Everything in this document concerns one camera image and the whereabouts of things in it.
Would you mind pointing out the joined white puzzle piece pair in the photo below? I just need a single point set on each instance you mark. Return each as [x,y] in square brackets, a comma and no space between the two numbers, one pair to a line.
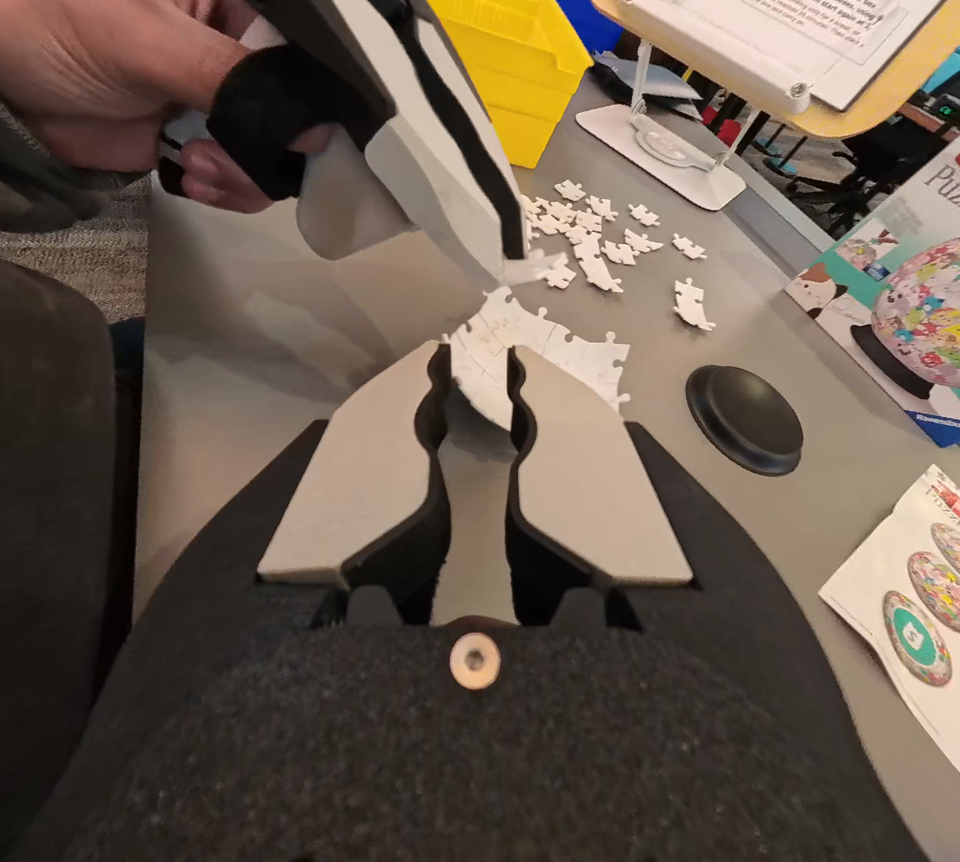
[691,307]

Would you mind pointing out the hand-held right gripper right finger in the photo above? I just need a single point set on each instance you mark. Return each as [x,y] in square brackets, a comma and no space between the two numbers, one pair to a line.
[592,479]

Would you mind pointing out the single white puzzle piece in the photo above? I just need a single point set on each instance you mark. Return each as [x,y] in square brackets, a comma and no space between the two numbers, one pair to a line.
[536,268]

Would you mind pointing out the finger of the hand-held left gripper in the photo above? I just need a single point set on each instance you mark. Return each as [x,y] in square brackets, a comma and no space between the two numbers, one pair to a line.
[427,187]
[450,63]

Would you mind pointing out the curved assembled puzzle section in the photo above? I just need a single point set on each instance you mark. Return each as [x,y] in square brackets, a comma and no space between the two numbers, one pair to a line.
[525,344]

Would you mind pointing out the white document holder stand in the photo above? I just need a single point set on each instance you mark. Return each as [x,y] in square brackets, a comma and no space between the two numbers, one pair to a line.
[862,89]

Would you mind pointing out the white printed paper sheet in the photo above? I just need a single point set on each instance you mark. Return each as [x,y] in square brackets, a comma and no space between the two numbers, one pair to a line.
[892,599]

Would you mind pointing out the black round stand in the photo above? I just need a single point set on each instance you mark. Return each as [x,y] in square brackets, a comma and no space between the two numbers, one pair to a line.
[746,419]

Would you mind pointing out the pile of white puzzle pieces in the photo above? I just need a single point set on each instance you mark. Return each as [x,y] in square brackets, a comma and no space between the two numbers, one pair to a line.
[592,239]

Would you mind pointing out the person's left hand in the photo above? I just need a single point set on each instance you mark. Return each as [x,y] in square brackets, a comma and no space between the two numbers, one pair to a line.
[97,37]

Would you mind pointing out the yellow plastic bin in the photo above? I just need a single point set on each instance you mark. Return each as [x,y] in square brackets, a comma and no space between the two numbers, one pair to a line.
[510,52]

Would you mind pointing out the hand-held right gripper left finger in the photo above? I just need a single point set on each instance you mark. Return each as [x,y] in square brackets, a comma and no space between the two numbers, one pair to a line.
[360,472]

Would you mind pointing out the colourful puzzle ball box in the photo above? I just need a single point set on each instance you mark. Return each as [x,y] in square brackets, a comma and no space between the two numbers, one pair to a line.
[900,322]

